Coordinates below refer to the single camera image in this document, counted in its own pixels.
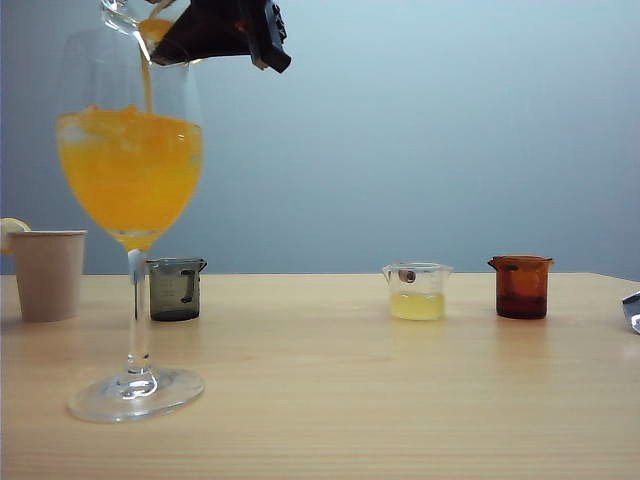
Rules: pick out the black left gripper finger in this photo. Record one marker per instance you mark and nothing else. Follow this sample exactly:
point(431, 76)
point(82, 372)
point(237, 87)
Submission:
point(220, 30)

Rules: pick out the clear orange juice measuring cup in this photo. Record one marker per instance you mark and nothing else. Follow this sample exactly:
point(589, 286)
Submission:
point(152, 30)

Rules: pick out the smoky grey measuring cup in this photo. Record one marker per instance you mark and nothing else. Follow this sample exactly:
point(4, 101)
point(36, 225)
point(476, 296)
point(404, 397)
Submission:
point(167, 295)

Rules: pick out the beige paper cup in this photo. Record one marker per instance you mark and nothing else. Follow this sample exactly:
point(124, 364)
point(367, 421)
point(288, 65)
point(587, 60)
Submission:
point(47, 275)

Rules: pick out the clear yellow juice measuring cup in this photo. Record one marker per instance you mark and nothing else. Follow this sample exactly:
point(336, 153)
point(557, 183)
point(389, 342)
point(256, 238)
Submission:
point(417, 305)

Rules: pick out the amber brown measuring cup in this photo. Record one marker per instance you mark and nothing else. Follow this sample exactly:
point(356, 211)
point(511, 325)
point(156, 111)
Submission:
point(521, 290)

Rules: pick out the clear stemmed wine glass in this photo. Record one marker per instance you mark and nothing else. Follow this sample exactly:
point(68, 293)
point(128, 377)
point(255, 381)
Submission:
point(131, 200)

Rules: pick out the yellow lemon slice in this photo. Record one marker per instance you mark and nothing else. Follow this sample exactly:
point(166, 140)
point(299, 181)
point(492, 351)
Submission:
point(10, 226)

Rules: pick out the silver metal object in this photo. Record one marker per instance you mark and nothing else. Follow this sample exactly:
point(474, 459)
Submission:
point(632, 310)

